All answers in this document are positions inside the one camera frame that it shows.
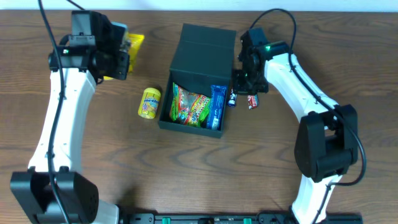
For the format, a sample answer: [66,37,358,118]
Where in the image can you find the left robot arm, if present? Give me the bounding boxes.
[10,10,131,223]

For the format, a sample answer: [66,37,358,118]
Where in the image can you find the yellow Mentos gum bottle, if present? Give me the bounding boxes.
[137,88,161,119]

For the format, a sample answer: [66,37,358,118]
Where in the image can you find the Haribo gummy candy bag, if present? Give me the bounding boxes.
[169,83,211,128]

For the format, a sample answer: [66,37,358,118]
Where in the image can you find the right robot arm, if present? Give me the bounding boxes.
[233,28,363,223]

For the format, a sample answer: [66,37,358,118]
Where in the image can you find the green Milo wafer bar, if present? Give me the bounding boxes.
[248,95,259,110]

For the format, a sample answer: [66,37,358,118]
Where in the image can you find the blue Oreo cookie pack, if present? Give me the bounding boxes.
[206,85,227,130]

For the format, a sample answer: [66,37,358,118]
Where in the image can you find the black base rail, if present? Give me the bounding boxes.
[119,212,364,224]

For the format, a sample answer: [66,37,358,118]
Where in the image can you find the dark green gift box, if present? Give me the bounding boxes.
[159,24,236,138]

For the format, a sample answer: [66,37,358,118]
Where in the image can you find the purple Dairy Milk bar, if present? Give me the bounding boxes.
[228,88,237,108]

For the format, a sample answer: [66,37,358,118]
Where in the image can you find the yellow seed snack bag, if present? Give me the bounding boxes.
[102,33,144,80]

